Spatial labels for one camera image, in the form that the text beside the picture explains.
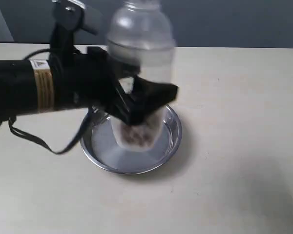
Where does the clear plastic shaker bottle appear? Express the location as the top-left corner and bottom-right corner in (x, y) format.
(107, 0), (175, 146)

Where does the round steel tray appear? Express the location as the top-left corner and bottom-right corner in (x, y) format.
(80, 106), (182, 175)

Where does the black cable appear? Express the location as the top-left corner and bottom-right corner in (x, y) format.
(0, 107), (96, 154)

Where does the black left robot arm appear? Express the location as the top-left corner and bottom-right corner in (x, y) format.
(0, 46), (178, 125)

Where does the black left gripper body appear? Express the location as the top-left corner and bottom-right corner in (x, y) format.
(48, 46), (132, 124)

